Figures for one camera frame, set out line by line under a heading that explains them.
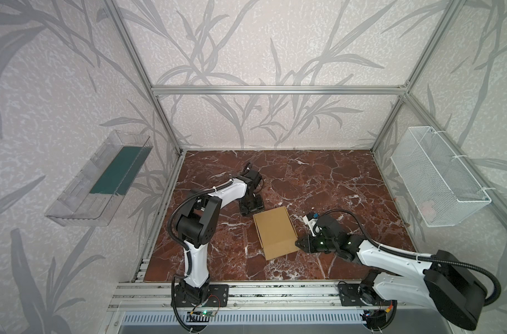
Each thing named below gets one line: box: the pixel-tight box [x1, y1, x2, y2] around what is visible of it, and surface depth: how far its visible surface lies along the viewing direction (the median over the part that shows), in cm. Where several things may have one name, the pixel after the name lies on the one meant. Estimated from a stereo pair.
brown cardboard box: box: [252, 205, 301, 261], surface depth 86 cm
